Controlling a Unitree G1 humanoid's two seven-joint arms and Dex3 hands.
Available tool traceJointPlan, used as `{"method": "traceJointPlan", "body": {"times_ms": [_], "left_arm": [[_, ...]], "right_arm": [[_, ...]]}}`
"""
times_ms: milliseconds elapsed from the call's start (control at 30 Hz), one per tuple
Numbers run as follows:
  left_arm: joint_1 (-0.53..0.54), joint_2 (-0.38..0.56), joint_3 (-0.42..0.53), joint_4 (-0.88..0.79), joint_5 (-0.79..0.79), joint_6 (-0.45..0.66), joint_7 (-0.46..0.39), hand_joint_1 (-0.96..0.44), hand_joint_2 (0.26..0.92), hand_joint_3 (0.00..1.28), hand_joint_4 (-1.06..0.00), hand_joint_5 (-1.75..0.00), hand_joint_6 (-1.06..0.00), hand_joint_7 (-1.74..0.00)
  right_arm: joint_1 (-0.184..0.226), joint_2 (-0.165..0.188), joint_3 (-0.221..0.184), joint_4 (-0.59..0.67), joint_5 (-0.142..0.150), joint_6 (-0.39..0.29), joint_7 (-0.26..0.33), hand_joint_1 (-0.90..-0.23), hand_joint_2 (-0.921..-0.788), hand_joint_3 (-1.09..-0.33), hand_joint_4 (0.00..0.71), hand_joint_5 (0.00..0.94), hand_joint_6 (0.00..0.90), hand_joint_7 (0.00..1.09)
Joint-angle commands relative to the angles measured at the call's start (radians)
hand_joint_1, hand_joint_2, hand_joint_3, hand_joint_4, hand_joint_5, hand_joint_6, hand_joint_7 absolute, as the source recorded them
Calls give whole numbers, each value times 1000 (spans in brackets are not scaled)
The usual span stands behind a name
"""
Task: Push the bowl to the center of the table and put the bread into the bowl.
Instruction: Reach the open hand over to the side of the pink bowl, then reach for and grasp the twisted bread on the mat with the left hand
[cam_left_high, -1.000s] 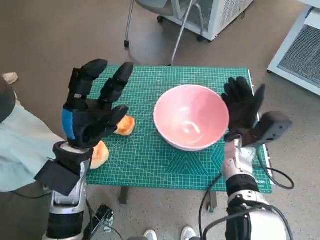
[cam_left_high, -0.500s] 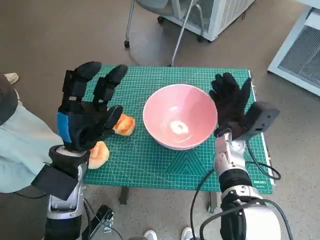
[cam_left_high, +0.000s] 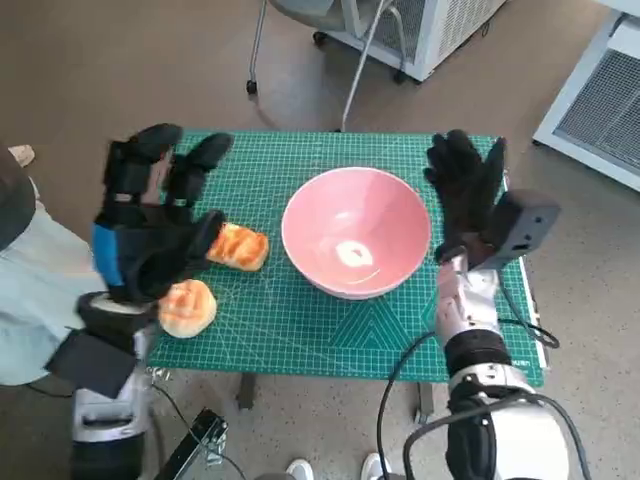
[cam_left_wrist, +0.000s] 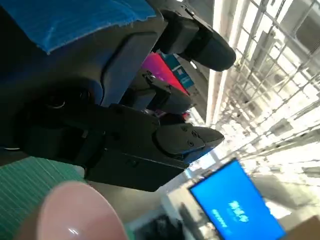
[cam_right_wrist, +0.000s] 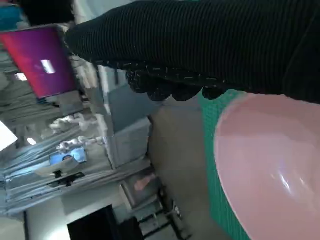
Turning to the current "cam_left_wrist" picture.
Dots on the black left hand, blue tape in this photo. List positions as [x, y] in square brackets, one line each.
[75, 87]

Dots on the pink bowl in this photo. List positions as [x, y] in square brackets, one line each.
[75, 212]

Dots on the red and purple poster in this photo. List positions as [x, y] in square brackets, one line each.
[162, 70]

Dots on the green cutting mat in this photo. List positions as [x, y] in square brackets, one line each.
[20, 190]

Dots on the blue computer monitor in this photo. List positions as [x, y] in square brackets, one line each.
[232, 200]

